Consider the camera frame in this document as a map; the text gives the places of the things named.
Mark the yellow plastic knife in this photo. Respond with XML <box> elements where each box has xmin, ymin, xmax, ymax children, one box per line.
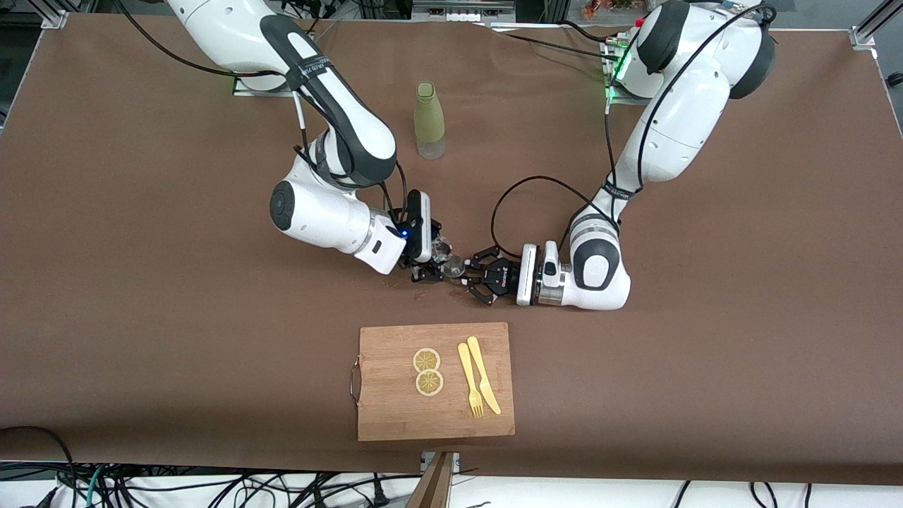
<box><xmin>466</xmin><ymin>336</ymin><xmax>502</xmax><ymax>416</ymax></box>

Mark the yellow plastic fork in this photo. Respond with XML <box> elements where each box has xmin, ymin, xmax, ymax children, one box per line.
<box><xmin>457</xmin><ymin>342</ymin><xmax>485</xmax><ymax>418</ymax></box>

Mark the green sleeved glass bottle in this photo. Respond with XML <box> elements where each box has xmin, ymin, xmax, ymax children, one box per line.
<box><xmin>413</xmin><ymin>82</ymin><xmax>447</xmax><ymax>161</ymax></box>

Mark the wooden cutting board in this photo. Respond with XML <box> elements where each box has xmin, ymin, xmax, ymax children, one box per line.
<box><xmin>350</xmin><ymin>322</ymin><xmax>516</xmax><ymax>442</ymax></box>

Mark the brown table cover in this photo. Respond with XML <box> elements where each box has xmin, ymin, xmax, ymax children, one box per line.
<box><xmin>0</xmin><ymin>13</ymin><xmax>903</xmax><ymax>488</ymax></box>

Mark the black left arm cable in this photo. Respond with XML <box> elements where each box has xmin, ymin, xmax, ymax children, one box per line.
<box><xmin>491</xmin><ymin>3</ymin><xmax>777</xmax><ymax>259</ymax></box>

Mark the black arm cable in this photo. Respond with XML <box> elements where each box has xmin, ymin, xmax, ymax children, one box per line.
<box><xmin>113</xmin><ymin>0</ymin><xmax>411</xmax><ymax>221</ymax></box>
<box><xmin>491</xmin><ymin>3</ymin><xmax>777</xmax><ymax>259</ymax></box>

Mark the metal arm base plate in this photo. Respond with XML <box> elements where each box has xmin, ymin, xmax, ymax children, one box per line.
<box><xmin>603</xmin><ymin>39</ymin><xmax>643</xmax><ymax>107</ymax></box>
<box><xmin>232</xmin><ymin>73</ymin><xmax>297</xmax><ymax>98</ymax></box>

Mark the wooden post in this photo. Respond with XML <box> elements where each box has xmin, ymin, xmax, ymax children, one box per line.
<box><xmin>408</xmin><ymin>452</ymin><xmax>456</xmax><ymax>508</ymax></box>

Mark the black cable on table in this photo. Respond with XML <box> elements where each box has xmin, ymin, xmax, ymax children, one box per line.
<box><xmin>490</xmin><ymin>20</ymin><xmax>623</xmax><ymax>63</ymax></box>

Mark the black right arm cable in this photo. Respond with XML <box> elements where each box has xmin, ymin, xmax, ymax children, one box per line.
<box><xmin>113</xmin><ymin>0</ymin><xmax>411</xmax><ymax>221</ymax></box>

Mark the teal cable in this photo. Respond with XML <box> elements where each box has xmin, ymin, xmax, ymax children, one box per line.
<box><xmin>83</xmin><ymin>466</ymin><xmax>108</xmax><ymax>508</ymax></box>

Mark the thick black cable loop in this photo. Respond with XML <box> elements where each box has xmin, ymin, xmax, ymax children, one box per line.
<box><xmin>0</xmin><ymin>425</ymin><xmax>77</xmax><ymax>508</ymax></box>

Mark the aluminium frame corner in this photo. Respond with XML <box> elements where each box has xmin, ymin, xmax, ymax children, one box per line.
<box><xmin>849</xmin><ymin>0</ymin><xmax>903</xmax><ymax>52</ymax></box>

